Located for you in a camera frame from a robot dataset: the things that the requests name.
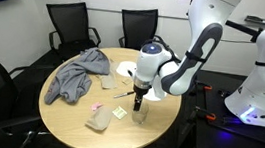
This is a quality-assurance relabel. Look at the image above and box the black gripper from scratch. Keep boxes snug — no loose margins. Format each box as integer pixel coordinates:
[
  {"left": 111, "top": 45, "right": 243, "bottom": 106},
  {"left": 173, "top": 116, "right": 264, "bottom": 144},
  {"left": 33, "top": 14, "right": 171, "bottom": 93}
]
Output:
[{"left": 130, "top": 83, "right": 152, "bottom": 113}]

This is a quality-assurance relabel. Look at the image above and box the clear glass cup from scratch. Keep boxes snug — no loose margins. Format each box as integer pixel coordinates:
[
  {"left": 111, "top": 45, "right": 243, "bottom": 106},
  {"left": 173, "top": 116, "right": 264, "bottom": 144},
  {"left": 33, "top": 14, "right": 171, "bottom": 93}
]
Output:
[{"left": 129, "top": 98, "right": 151, "bottom": 127}]

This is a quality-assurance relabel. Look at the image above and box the black marker pen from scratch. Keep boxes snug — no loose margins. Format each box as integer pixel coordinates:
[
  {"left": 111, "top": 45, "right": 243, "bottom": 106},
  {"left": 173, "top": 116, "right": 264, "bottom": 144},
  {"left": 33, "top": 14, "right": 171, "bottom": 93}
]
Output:
[{"left": 113, "top": 88, "right": 136, "bottom": 101}]

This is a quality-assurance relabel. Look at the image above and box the pale yellow paper packet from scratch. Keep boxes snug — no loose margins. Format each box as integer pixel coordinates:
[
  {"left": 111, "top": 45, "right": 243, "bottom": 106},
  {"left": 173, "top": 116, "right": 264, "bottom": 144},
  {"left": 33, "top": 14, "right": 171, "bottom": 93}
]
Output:
[{"left": 111, "top": 105, "right": 129, "bottom": 122}]

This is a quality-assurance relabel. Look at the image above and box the small tan paper packet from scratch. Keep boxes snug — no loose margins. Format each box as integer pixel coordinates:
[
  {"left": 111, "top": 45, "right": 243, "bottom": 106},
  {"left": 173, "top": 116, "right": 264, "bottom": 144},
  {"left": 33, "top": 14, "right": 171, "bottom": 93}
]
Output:
[{"left": 120, "top": 77, "right": 134, "bottom": 87}]

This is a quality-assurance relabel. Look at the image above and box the small white round plate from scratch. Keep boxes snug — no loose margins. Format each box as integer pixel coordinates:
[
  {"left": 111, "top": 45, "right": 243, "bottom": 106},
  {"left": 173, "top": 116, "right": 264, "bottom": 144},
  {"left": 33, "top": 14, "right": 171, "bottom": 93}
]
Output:
[{"left": 115, "top": 59, "right": 138, "bottom": 78}]

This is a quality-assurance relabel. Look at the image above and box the large folded beige napkin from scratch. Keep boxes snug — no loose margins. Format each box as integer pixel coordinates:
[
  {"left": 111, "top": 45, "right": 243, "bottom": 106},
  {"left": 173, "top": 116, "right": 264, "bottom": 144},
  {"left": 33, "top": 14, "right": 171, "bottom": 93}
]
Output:
[{"left": 84, "top": 103, "right": 115, "bottom": 134}]

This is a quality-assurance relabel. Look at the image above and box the pink sticky note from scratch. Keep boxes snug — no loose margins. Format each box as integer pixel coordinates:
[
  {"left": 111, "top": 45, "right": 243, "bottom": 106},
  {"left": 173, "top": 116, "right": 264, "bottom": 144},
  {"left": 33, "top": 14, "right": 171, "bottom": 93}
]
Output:
[{"left": 89, "top": 102, "right": 104, "bottom": 113}]

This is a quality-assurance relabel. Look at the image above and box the black orange bar clamp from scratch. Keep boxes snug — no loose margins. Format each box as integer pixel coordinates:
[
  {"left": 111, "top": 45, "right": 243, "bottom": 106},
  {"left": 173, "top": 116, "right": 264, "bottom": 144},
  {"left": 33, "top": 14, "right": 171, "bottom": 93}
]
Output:
[
  {"left": 193, "top": 80, "right": 214, "bottom": 99},
  {"left": 180, "top": 104, "right": 218, "bottom": 138}
]

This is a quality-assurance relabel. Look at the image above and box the grey sweatshirt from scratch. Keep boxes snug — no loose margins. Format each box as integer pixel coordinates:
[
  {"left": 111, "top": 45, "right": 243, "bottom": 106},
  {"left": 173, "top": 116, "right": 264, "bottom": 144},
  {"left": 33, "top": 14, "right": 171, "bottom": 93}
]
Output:
[{"left": 42, "top": 41, "right": 113, "bottom": 112}]

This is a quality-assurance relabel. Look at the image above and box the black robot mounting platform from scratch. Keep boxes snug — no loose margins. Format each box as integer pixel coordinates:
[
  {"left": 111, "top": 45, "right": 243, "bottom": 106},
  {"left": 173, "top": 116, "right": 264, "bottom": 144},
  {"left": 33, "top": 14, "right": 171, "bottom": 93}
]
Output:
[{"left": 199, "top": 86, "right": 265, "bottom": 147}]

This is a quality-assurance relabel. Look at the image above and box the grey whiteboard marker tray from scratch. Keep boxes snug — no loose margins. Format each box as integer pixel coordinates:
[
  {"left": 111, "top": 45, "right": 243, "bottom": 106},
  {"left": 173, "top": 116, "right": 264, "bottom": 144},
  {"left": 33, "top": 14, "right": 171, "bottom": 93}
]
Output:
[{"left": 244, "top": 13, "right": 265, "bottom": 27}]

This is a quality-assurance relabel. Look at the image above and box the black camera cable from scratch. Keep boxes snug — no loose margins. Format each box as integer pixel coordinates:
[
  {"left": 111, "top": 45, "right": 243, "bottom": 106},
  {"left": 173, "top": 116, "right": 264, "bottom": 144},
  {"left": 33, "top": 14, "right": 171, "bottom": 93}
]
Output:
[{"left": 221, "top": 37, "right": 253, "bottom": 45}]

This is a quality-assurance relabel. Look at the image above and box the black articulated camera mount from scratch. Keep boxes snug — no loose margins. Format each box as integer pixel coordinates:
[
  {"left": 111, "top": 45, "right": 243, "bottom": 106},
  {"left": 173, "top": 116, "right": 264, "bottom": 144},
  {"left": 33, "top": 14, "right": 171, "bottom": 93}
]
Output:
[{"left": 223, "top": 18, "right": 265, "bottom": 45}]

